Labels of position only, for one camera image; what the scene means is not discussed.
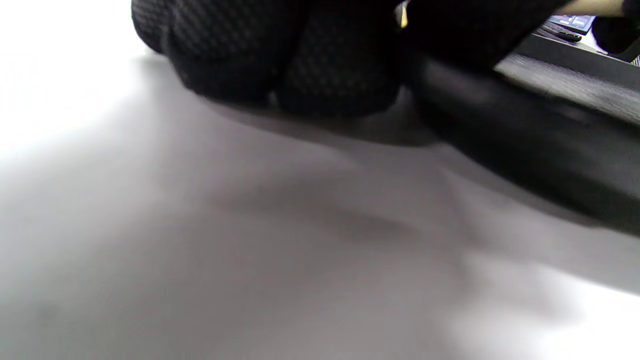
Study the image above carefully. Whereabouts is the person's left hand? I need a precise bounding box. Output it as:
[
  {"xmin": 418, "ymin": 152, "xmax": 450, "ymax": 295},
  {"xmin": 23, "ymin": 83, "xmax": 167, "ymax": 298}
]
[{"xmin": 131, "ymin": 0, "xmax": 566, "ymax": 118}]

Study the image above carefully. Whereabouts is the black plastic tray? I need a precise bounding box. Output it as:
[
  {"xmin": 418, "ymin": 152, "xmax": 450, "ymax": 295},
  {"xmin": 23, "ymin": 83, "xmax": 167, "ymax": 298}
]
[{"xmin": 407, "ymin": 32, "xmax": 640, "ymax": 236}]

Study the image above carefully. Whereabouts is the person's right forearm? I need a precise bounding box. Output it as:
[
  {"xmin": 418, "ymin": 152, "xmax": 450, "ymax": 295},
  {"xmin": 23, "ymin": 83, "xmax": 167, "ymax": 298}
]
[{"xmin": 552, "ymin": 0, "xmax": 626, "ymax": 17}]

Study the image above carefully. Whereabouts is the black keyboard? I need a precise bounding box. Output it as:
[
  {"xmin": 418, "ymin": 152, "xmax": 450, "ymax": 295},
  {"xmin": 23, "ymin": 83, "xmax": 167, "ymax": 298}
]
[{"xmin": 535, "ymin": 22, "xmax": 583, "ymax": 43}]

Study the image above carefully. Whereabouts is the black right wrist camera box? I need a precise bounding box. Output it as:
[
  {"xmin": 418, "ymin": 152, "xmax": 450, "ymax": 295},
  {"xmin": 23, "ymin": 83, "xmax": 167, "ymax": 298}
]
[{"xmin": 591, "ymin": 14, "xmax": 640, "ymax": 55}]

